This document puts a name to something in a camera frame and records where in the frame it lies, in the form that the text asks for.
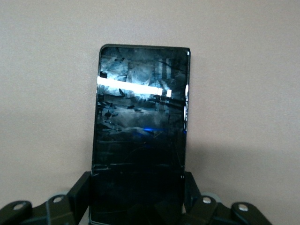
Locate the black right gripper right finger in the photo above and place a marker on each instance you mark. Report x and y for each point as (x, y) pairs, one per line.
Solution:
(194, 194)

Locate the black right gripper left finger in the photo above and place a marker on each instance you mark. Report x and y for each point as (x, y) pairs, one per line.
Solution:
(77, 194)

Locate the long black smartphone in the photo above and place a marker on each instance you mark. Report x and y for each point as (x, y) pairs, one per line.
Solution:
(140, 117)

